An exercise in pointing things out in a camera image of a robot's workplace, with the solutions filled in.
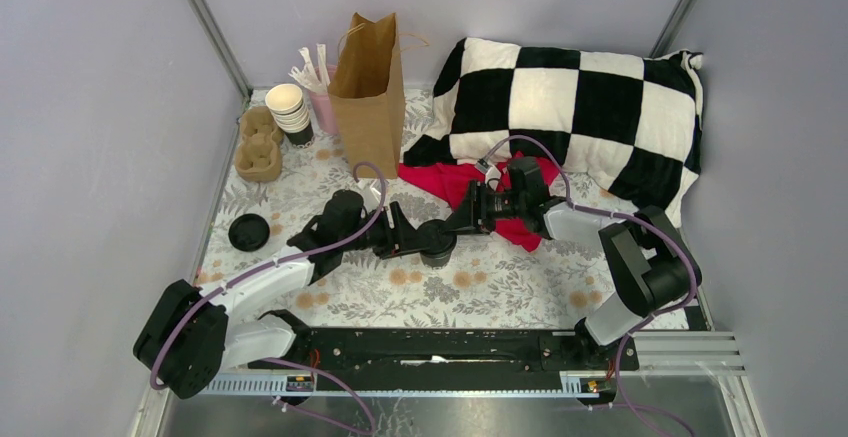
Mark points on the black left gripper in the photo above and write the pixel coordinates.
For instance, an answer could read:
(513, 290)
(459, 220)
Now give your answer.
(400, 239)

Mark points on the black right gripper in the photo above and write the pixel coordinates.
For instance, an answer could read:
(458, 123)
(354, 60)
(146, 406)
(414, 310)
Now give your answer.
(472, 212)

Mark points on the black plastic cup lid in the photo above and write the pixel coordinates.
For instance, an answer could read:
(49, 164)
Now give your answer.
(436, 238)

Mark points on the black paper coffee cup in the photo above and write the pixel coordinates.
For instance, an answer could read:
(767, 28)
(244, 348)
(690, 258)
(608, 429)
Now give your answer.
(437, 257)

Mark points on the brown paper bag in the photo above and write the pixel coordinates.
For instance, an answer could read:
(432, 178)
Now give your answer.
(367, 93)

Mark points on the cardboard cup carrier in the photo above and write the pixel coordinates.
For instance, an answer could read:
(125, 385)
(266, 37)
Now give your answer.
(258, 156)

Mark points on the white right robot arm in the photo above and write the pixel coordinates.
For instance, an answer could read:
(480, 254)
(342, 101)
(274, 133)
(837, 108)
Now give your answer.
(649, 263)

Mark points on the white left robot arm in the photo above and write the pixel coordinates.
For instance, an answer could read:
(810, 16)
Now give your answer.
(195, 332)

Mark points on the floral table mat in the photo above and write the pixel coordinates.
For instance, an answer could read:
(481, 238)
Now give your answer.
(488, 282)

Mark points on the pink cup holder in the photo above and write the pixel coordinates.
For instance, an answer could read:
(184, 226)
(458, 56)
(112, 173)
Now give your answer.
(322, 105)

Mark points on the stack of black lids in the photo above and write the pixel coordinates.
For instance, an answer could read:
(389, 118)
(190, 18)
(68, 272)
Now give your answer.
(249, 232)

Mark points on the checkered black white pillow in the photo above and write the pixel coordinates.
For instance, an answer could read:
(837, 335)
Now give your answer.
(633, 124)

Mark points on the stack of paper cups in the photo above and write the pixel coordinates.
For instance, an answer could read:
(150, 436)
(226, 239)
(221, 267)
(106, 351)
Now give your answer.
(286, 102)

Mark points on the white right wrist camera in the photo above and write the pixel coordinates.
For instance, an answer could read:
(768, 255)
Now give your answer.
(491, 175)

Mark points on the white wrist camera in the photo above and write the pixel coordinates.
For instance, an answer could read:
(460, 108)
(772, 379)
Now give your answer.
(372, 193)
(491, 175)

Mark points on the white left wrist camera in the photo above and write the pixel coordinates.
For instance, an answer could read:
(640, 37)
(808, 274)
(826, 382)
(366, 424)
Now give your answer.
(372, 193)

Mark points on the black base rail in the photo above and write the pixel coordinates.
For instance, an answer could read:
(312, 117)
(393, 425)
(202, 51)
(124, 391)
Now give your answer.
(427, 359)

